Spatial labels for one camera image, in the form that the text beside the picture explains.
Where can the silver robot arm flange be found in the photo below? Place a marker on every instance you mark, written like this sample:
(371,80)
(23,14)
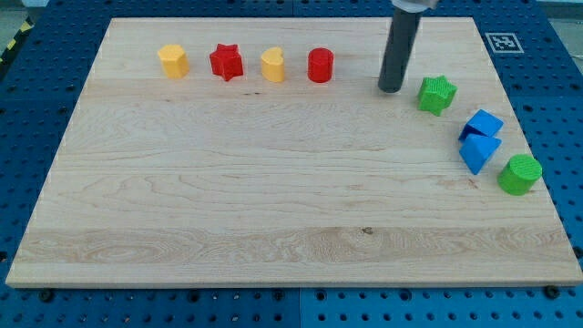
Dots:
(415,6)

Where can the red star block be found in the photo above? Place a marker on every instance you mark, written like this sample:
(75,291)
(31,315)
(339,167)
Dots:
(226,62)

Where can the green star block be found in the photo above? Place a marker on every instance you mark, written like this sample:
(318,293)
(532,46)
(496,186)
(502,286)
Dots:
(435,95)

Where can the blue cube block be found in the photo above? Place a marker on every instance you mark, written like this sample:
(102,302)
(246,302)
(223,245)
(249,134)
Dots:
(481,123)

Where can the yellow heart block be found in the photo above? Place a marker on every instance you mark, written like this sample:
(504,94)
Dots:
(272,64)

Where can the light wooden board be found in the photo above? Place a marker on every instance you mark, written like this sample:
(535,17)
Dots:
(197,182)

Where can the red cylinder block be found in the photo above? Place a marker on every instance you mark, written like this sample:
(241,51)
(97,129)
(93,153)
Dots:
(320,65)

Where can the yellow hexagon block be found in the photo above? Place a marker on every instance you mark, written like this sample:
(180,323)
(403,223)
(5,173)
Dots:
(174,61)

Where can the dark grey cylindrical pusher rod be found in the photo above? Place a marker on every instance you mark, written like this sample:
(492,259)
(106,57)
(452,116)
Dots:
(398,49)

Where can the blue triangular prism block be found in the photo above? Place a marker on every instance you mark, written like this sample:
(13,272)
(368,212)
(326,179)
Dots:
(477,150)

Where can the green cylinder block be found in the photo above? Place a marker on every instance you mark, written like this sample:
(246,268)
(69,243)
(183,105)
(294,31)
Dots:
(519,175)

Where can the white fiducial marker tag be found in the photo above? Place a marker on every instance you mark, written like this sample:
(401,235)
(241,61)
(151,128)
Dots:
(504,43)

